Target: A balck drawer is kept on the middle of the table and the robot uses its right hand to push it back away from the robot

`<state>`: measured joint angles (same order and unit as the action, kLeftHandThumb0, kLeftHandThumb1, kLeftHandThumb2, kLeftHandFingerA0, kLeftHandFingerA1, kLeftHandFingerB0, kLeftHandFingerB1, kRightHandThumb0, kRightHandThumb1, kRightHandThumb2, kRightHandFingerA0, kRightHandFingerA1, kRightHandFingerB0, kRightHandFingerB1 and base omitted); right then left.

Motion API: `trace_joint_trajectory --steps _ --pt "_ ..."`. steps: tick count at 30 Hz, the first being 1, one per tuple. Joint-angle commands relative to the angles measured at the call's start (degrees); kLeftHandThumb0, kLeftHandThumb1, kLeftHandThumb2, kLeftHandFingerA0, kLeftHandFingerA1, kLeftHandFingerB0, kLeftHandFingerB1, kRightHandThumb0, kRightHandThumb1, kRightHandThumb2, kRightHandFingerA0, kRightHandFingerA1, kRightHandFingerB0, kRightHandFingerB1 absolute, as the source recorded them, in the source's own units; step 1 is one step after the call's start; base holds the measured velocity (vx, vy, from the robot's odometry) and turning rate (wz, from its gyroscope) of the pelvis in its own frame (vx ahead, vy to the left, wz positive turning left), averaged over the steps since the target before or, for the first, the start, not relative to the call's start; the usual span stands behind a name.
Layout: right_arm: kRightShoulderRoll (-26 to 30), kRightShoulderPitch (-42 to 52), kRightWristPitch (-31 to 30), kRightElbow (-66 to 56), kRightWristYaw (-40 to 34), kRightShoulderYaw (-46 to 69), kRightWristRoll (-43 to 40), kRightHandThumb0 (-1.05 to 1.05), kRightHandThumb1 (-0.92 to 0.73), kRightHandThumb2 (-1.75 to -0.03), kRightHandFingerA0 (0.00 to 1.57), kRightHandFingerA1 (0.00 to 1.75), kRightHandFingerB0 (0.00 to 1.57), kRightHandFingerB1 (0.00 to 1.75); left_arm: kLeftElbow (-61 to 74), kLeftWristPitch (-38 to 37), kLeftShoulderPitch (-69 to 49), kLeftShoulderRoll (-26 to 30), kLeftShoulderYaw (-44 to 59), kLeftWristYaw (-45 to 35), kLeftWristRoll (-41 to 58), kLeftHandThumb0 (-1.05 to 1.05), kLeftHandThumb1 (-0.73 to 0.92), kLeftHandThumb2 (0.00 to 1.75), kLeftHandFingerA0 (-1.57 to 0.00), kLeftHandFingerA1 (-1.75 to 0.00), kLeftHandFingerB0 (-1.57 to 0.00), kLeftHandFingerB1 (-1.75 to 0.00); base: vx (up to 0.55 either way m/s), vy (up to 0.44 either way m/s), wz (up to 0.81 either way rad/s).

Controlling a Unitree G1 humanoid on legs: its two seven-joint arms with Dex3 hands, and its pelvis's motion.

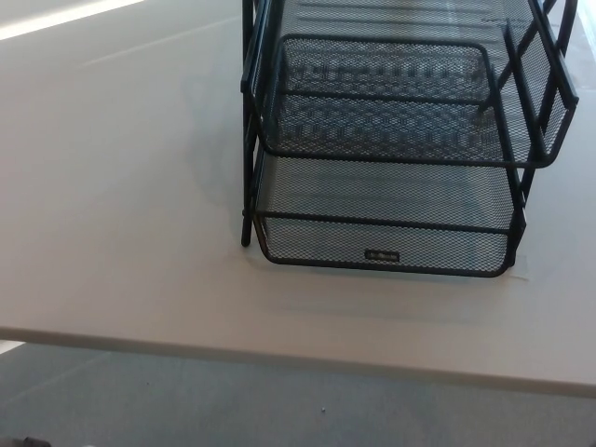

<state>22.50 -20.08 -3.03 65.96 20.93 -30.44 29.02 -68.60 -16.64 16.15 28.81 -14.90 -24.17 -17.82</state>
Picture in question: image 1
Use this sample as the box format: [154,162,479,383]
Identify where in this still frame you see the large black mesh sliding tray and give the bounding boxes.
[241,0,580,169]

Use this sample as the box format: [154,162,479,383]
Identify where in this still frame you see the small black mesh labelled tray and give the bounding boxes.
[253,33,525,279]

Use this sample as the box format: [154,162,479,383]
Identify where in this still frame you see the black wire rack frame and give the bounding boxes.
[239,0,581,269]

